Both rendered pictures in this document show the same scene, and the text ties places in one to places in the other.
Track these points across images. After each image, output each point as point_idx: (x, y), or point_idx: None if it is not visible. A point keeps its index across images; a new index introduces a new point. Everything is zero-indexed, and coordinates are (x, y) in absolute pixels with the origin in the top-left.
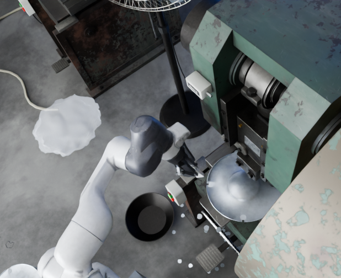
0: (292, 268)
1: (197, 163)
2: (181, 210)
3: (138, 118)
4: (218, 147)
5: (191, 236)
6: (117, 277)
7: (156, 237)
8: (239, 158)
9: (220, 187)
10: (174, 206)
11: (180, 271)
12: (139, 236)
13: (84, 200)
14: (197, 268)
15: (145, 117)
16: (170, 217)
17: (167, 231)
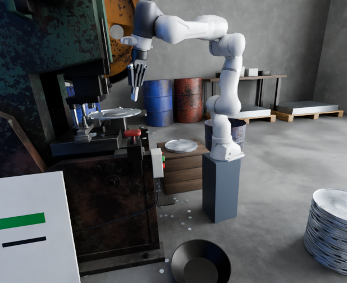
0: None
1: (123, 151)
2: (165, 266)
3: (145, 0)
4: (95, 160)
5: (169, 241)
6: (215, 104)
7: (201, 245)
8: (106, 78)
9: (127, 114)
10: (169, 274)
11: (192, 223)
12: (218, 254)
13: (204, 18)
14: (179, 220)
15: (140, 0)
16: (178, 256)
17: (188, 242)
